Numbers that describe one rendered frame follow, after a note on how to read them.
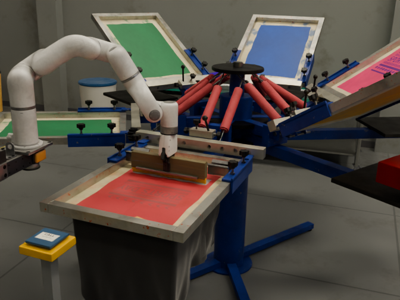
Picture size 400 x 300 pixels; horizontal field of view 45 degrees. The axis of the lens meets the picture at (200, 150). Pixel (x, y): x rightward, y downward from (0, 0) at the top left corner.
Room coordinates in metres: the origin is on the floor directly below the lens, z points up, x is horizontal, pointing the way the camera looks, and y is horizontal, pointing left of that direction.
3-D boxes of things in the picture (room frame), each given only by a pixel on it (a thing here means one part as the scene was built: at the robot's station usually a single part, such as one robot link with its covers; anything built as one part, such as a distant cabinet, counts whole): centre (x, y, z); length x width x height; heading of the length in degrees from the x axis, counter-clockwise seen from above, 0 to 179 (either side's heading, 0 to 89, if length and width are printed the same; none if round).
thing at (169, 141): (2.01, 0.14, 1.12); 0.10 x 0.08 x 0.11; 159
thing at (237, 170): (2.03, -0.17, 0.98); 0.30 x 0.05 x 0.07; 159
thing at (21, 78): (1.88, 0.70, 1.37); 0.13 x 0.10 x 0.16; 14
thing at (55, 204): (1.91, 0.17, 0.97); 0.79 x 0.58 x 0.04; 159
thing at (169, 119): (2.02, 0.17, 1.25); 0.15 x 0.10 x 0.11; 104
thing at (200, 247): (1.78, 0.00, 0.74); 0.46 x 0.04 x 0.42; 159
